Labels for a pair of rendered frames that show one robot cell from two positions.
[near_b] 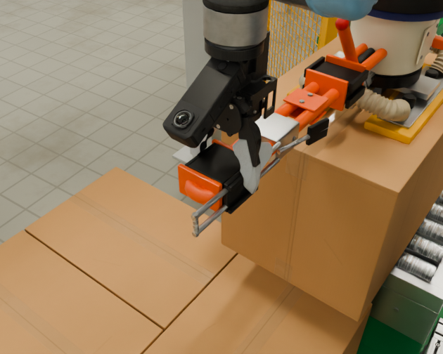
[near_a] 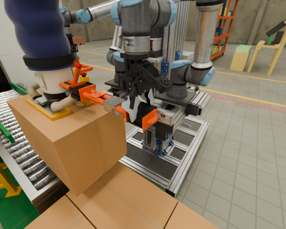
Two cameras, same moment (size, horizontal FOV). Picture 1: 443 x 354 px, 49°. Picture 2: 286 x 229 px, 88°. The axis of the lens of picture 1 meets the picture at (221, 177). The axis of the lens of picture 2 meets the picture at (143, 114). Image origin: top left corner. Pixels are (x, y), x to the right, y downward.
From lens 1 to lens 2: 0.71 m
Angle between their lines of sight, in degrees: 70
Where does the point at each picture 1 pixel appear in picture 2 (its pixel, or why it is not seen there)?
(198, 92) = (154, 72)
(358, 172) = not seen: hidden behind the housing
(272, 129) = (117, 100)
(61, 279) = not seen: outside the picture
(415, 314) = not seen: hidden behind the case
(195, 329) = (110, 222)
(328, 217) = (110, 132)
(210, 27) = (145, 45)
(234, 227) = (80, 181)
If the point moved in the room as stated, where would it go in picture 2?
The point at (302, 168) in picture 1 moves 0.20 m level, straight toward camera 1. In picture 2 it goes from (97, 125) to (135, 131)
